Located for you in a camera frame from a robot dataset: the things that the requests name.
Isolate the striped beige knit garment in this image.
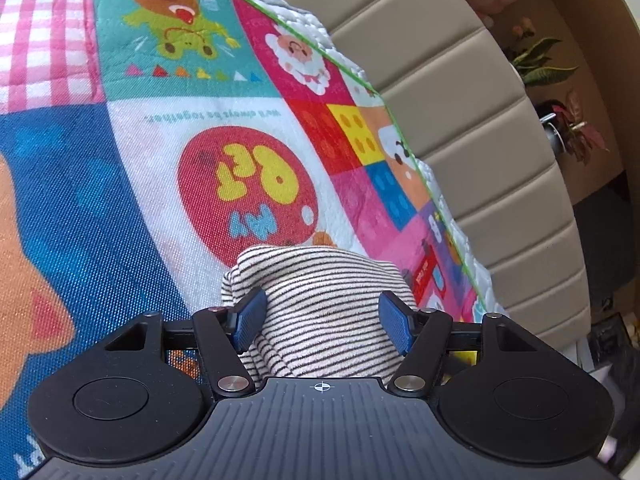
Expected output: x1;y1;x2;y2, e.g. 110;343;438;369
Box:
221;245;416;385

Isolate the colourful patchwork cartoon blanket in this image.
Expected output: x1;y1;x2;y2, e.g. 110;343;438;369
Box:
1;0;497;479

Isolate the red leafy potted plant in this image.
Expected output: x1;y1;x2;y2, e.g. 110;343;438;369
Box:
535;89;608;165

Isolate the beige padded headboard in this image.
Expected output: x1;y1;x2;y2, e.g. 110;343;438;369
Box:
282;0;594;351

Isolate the green leafy potted plant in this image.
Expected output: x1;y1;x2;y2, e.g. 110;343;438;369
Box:
502;37;578;88

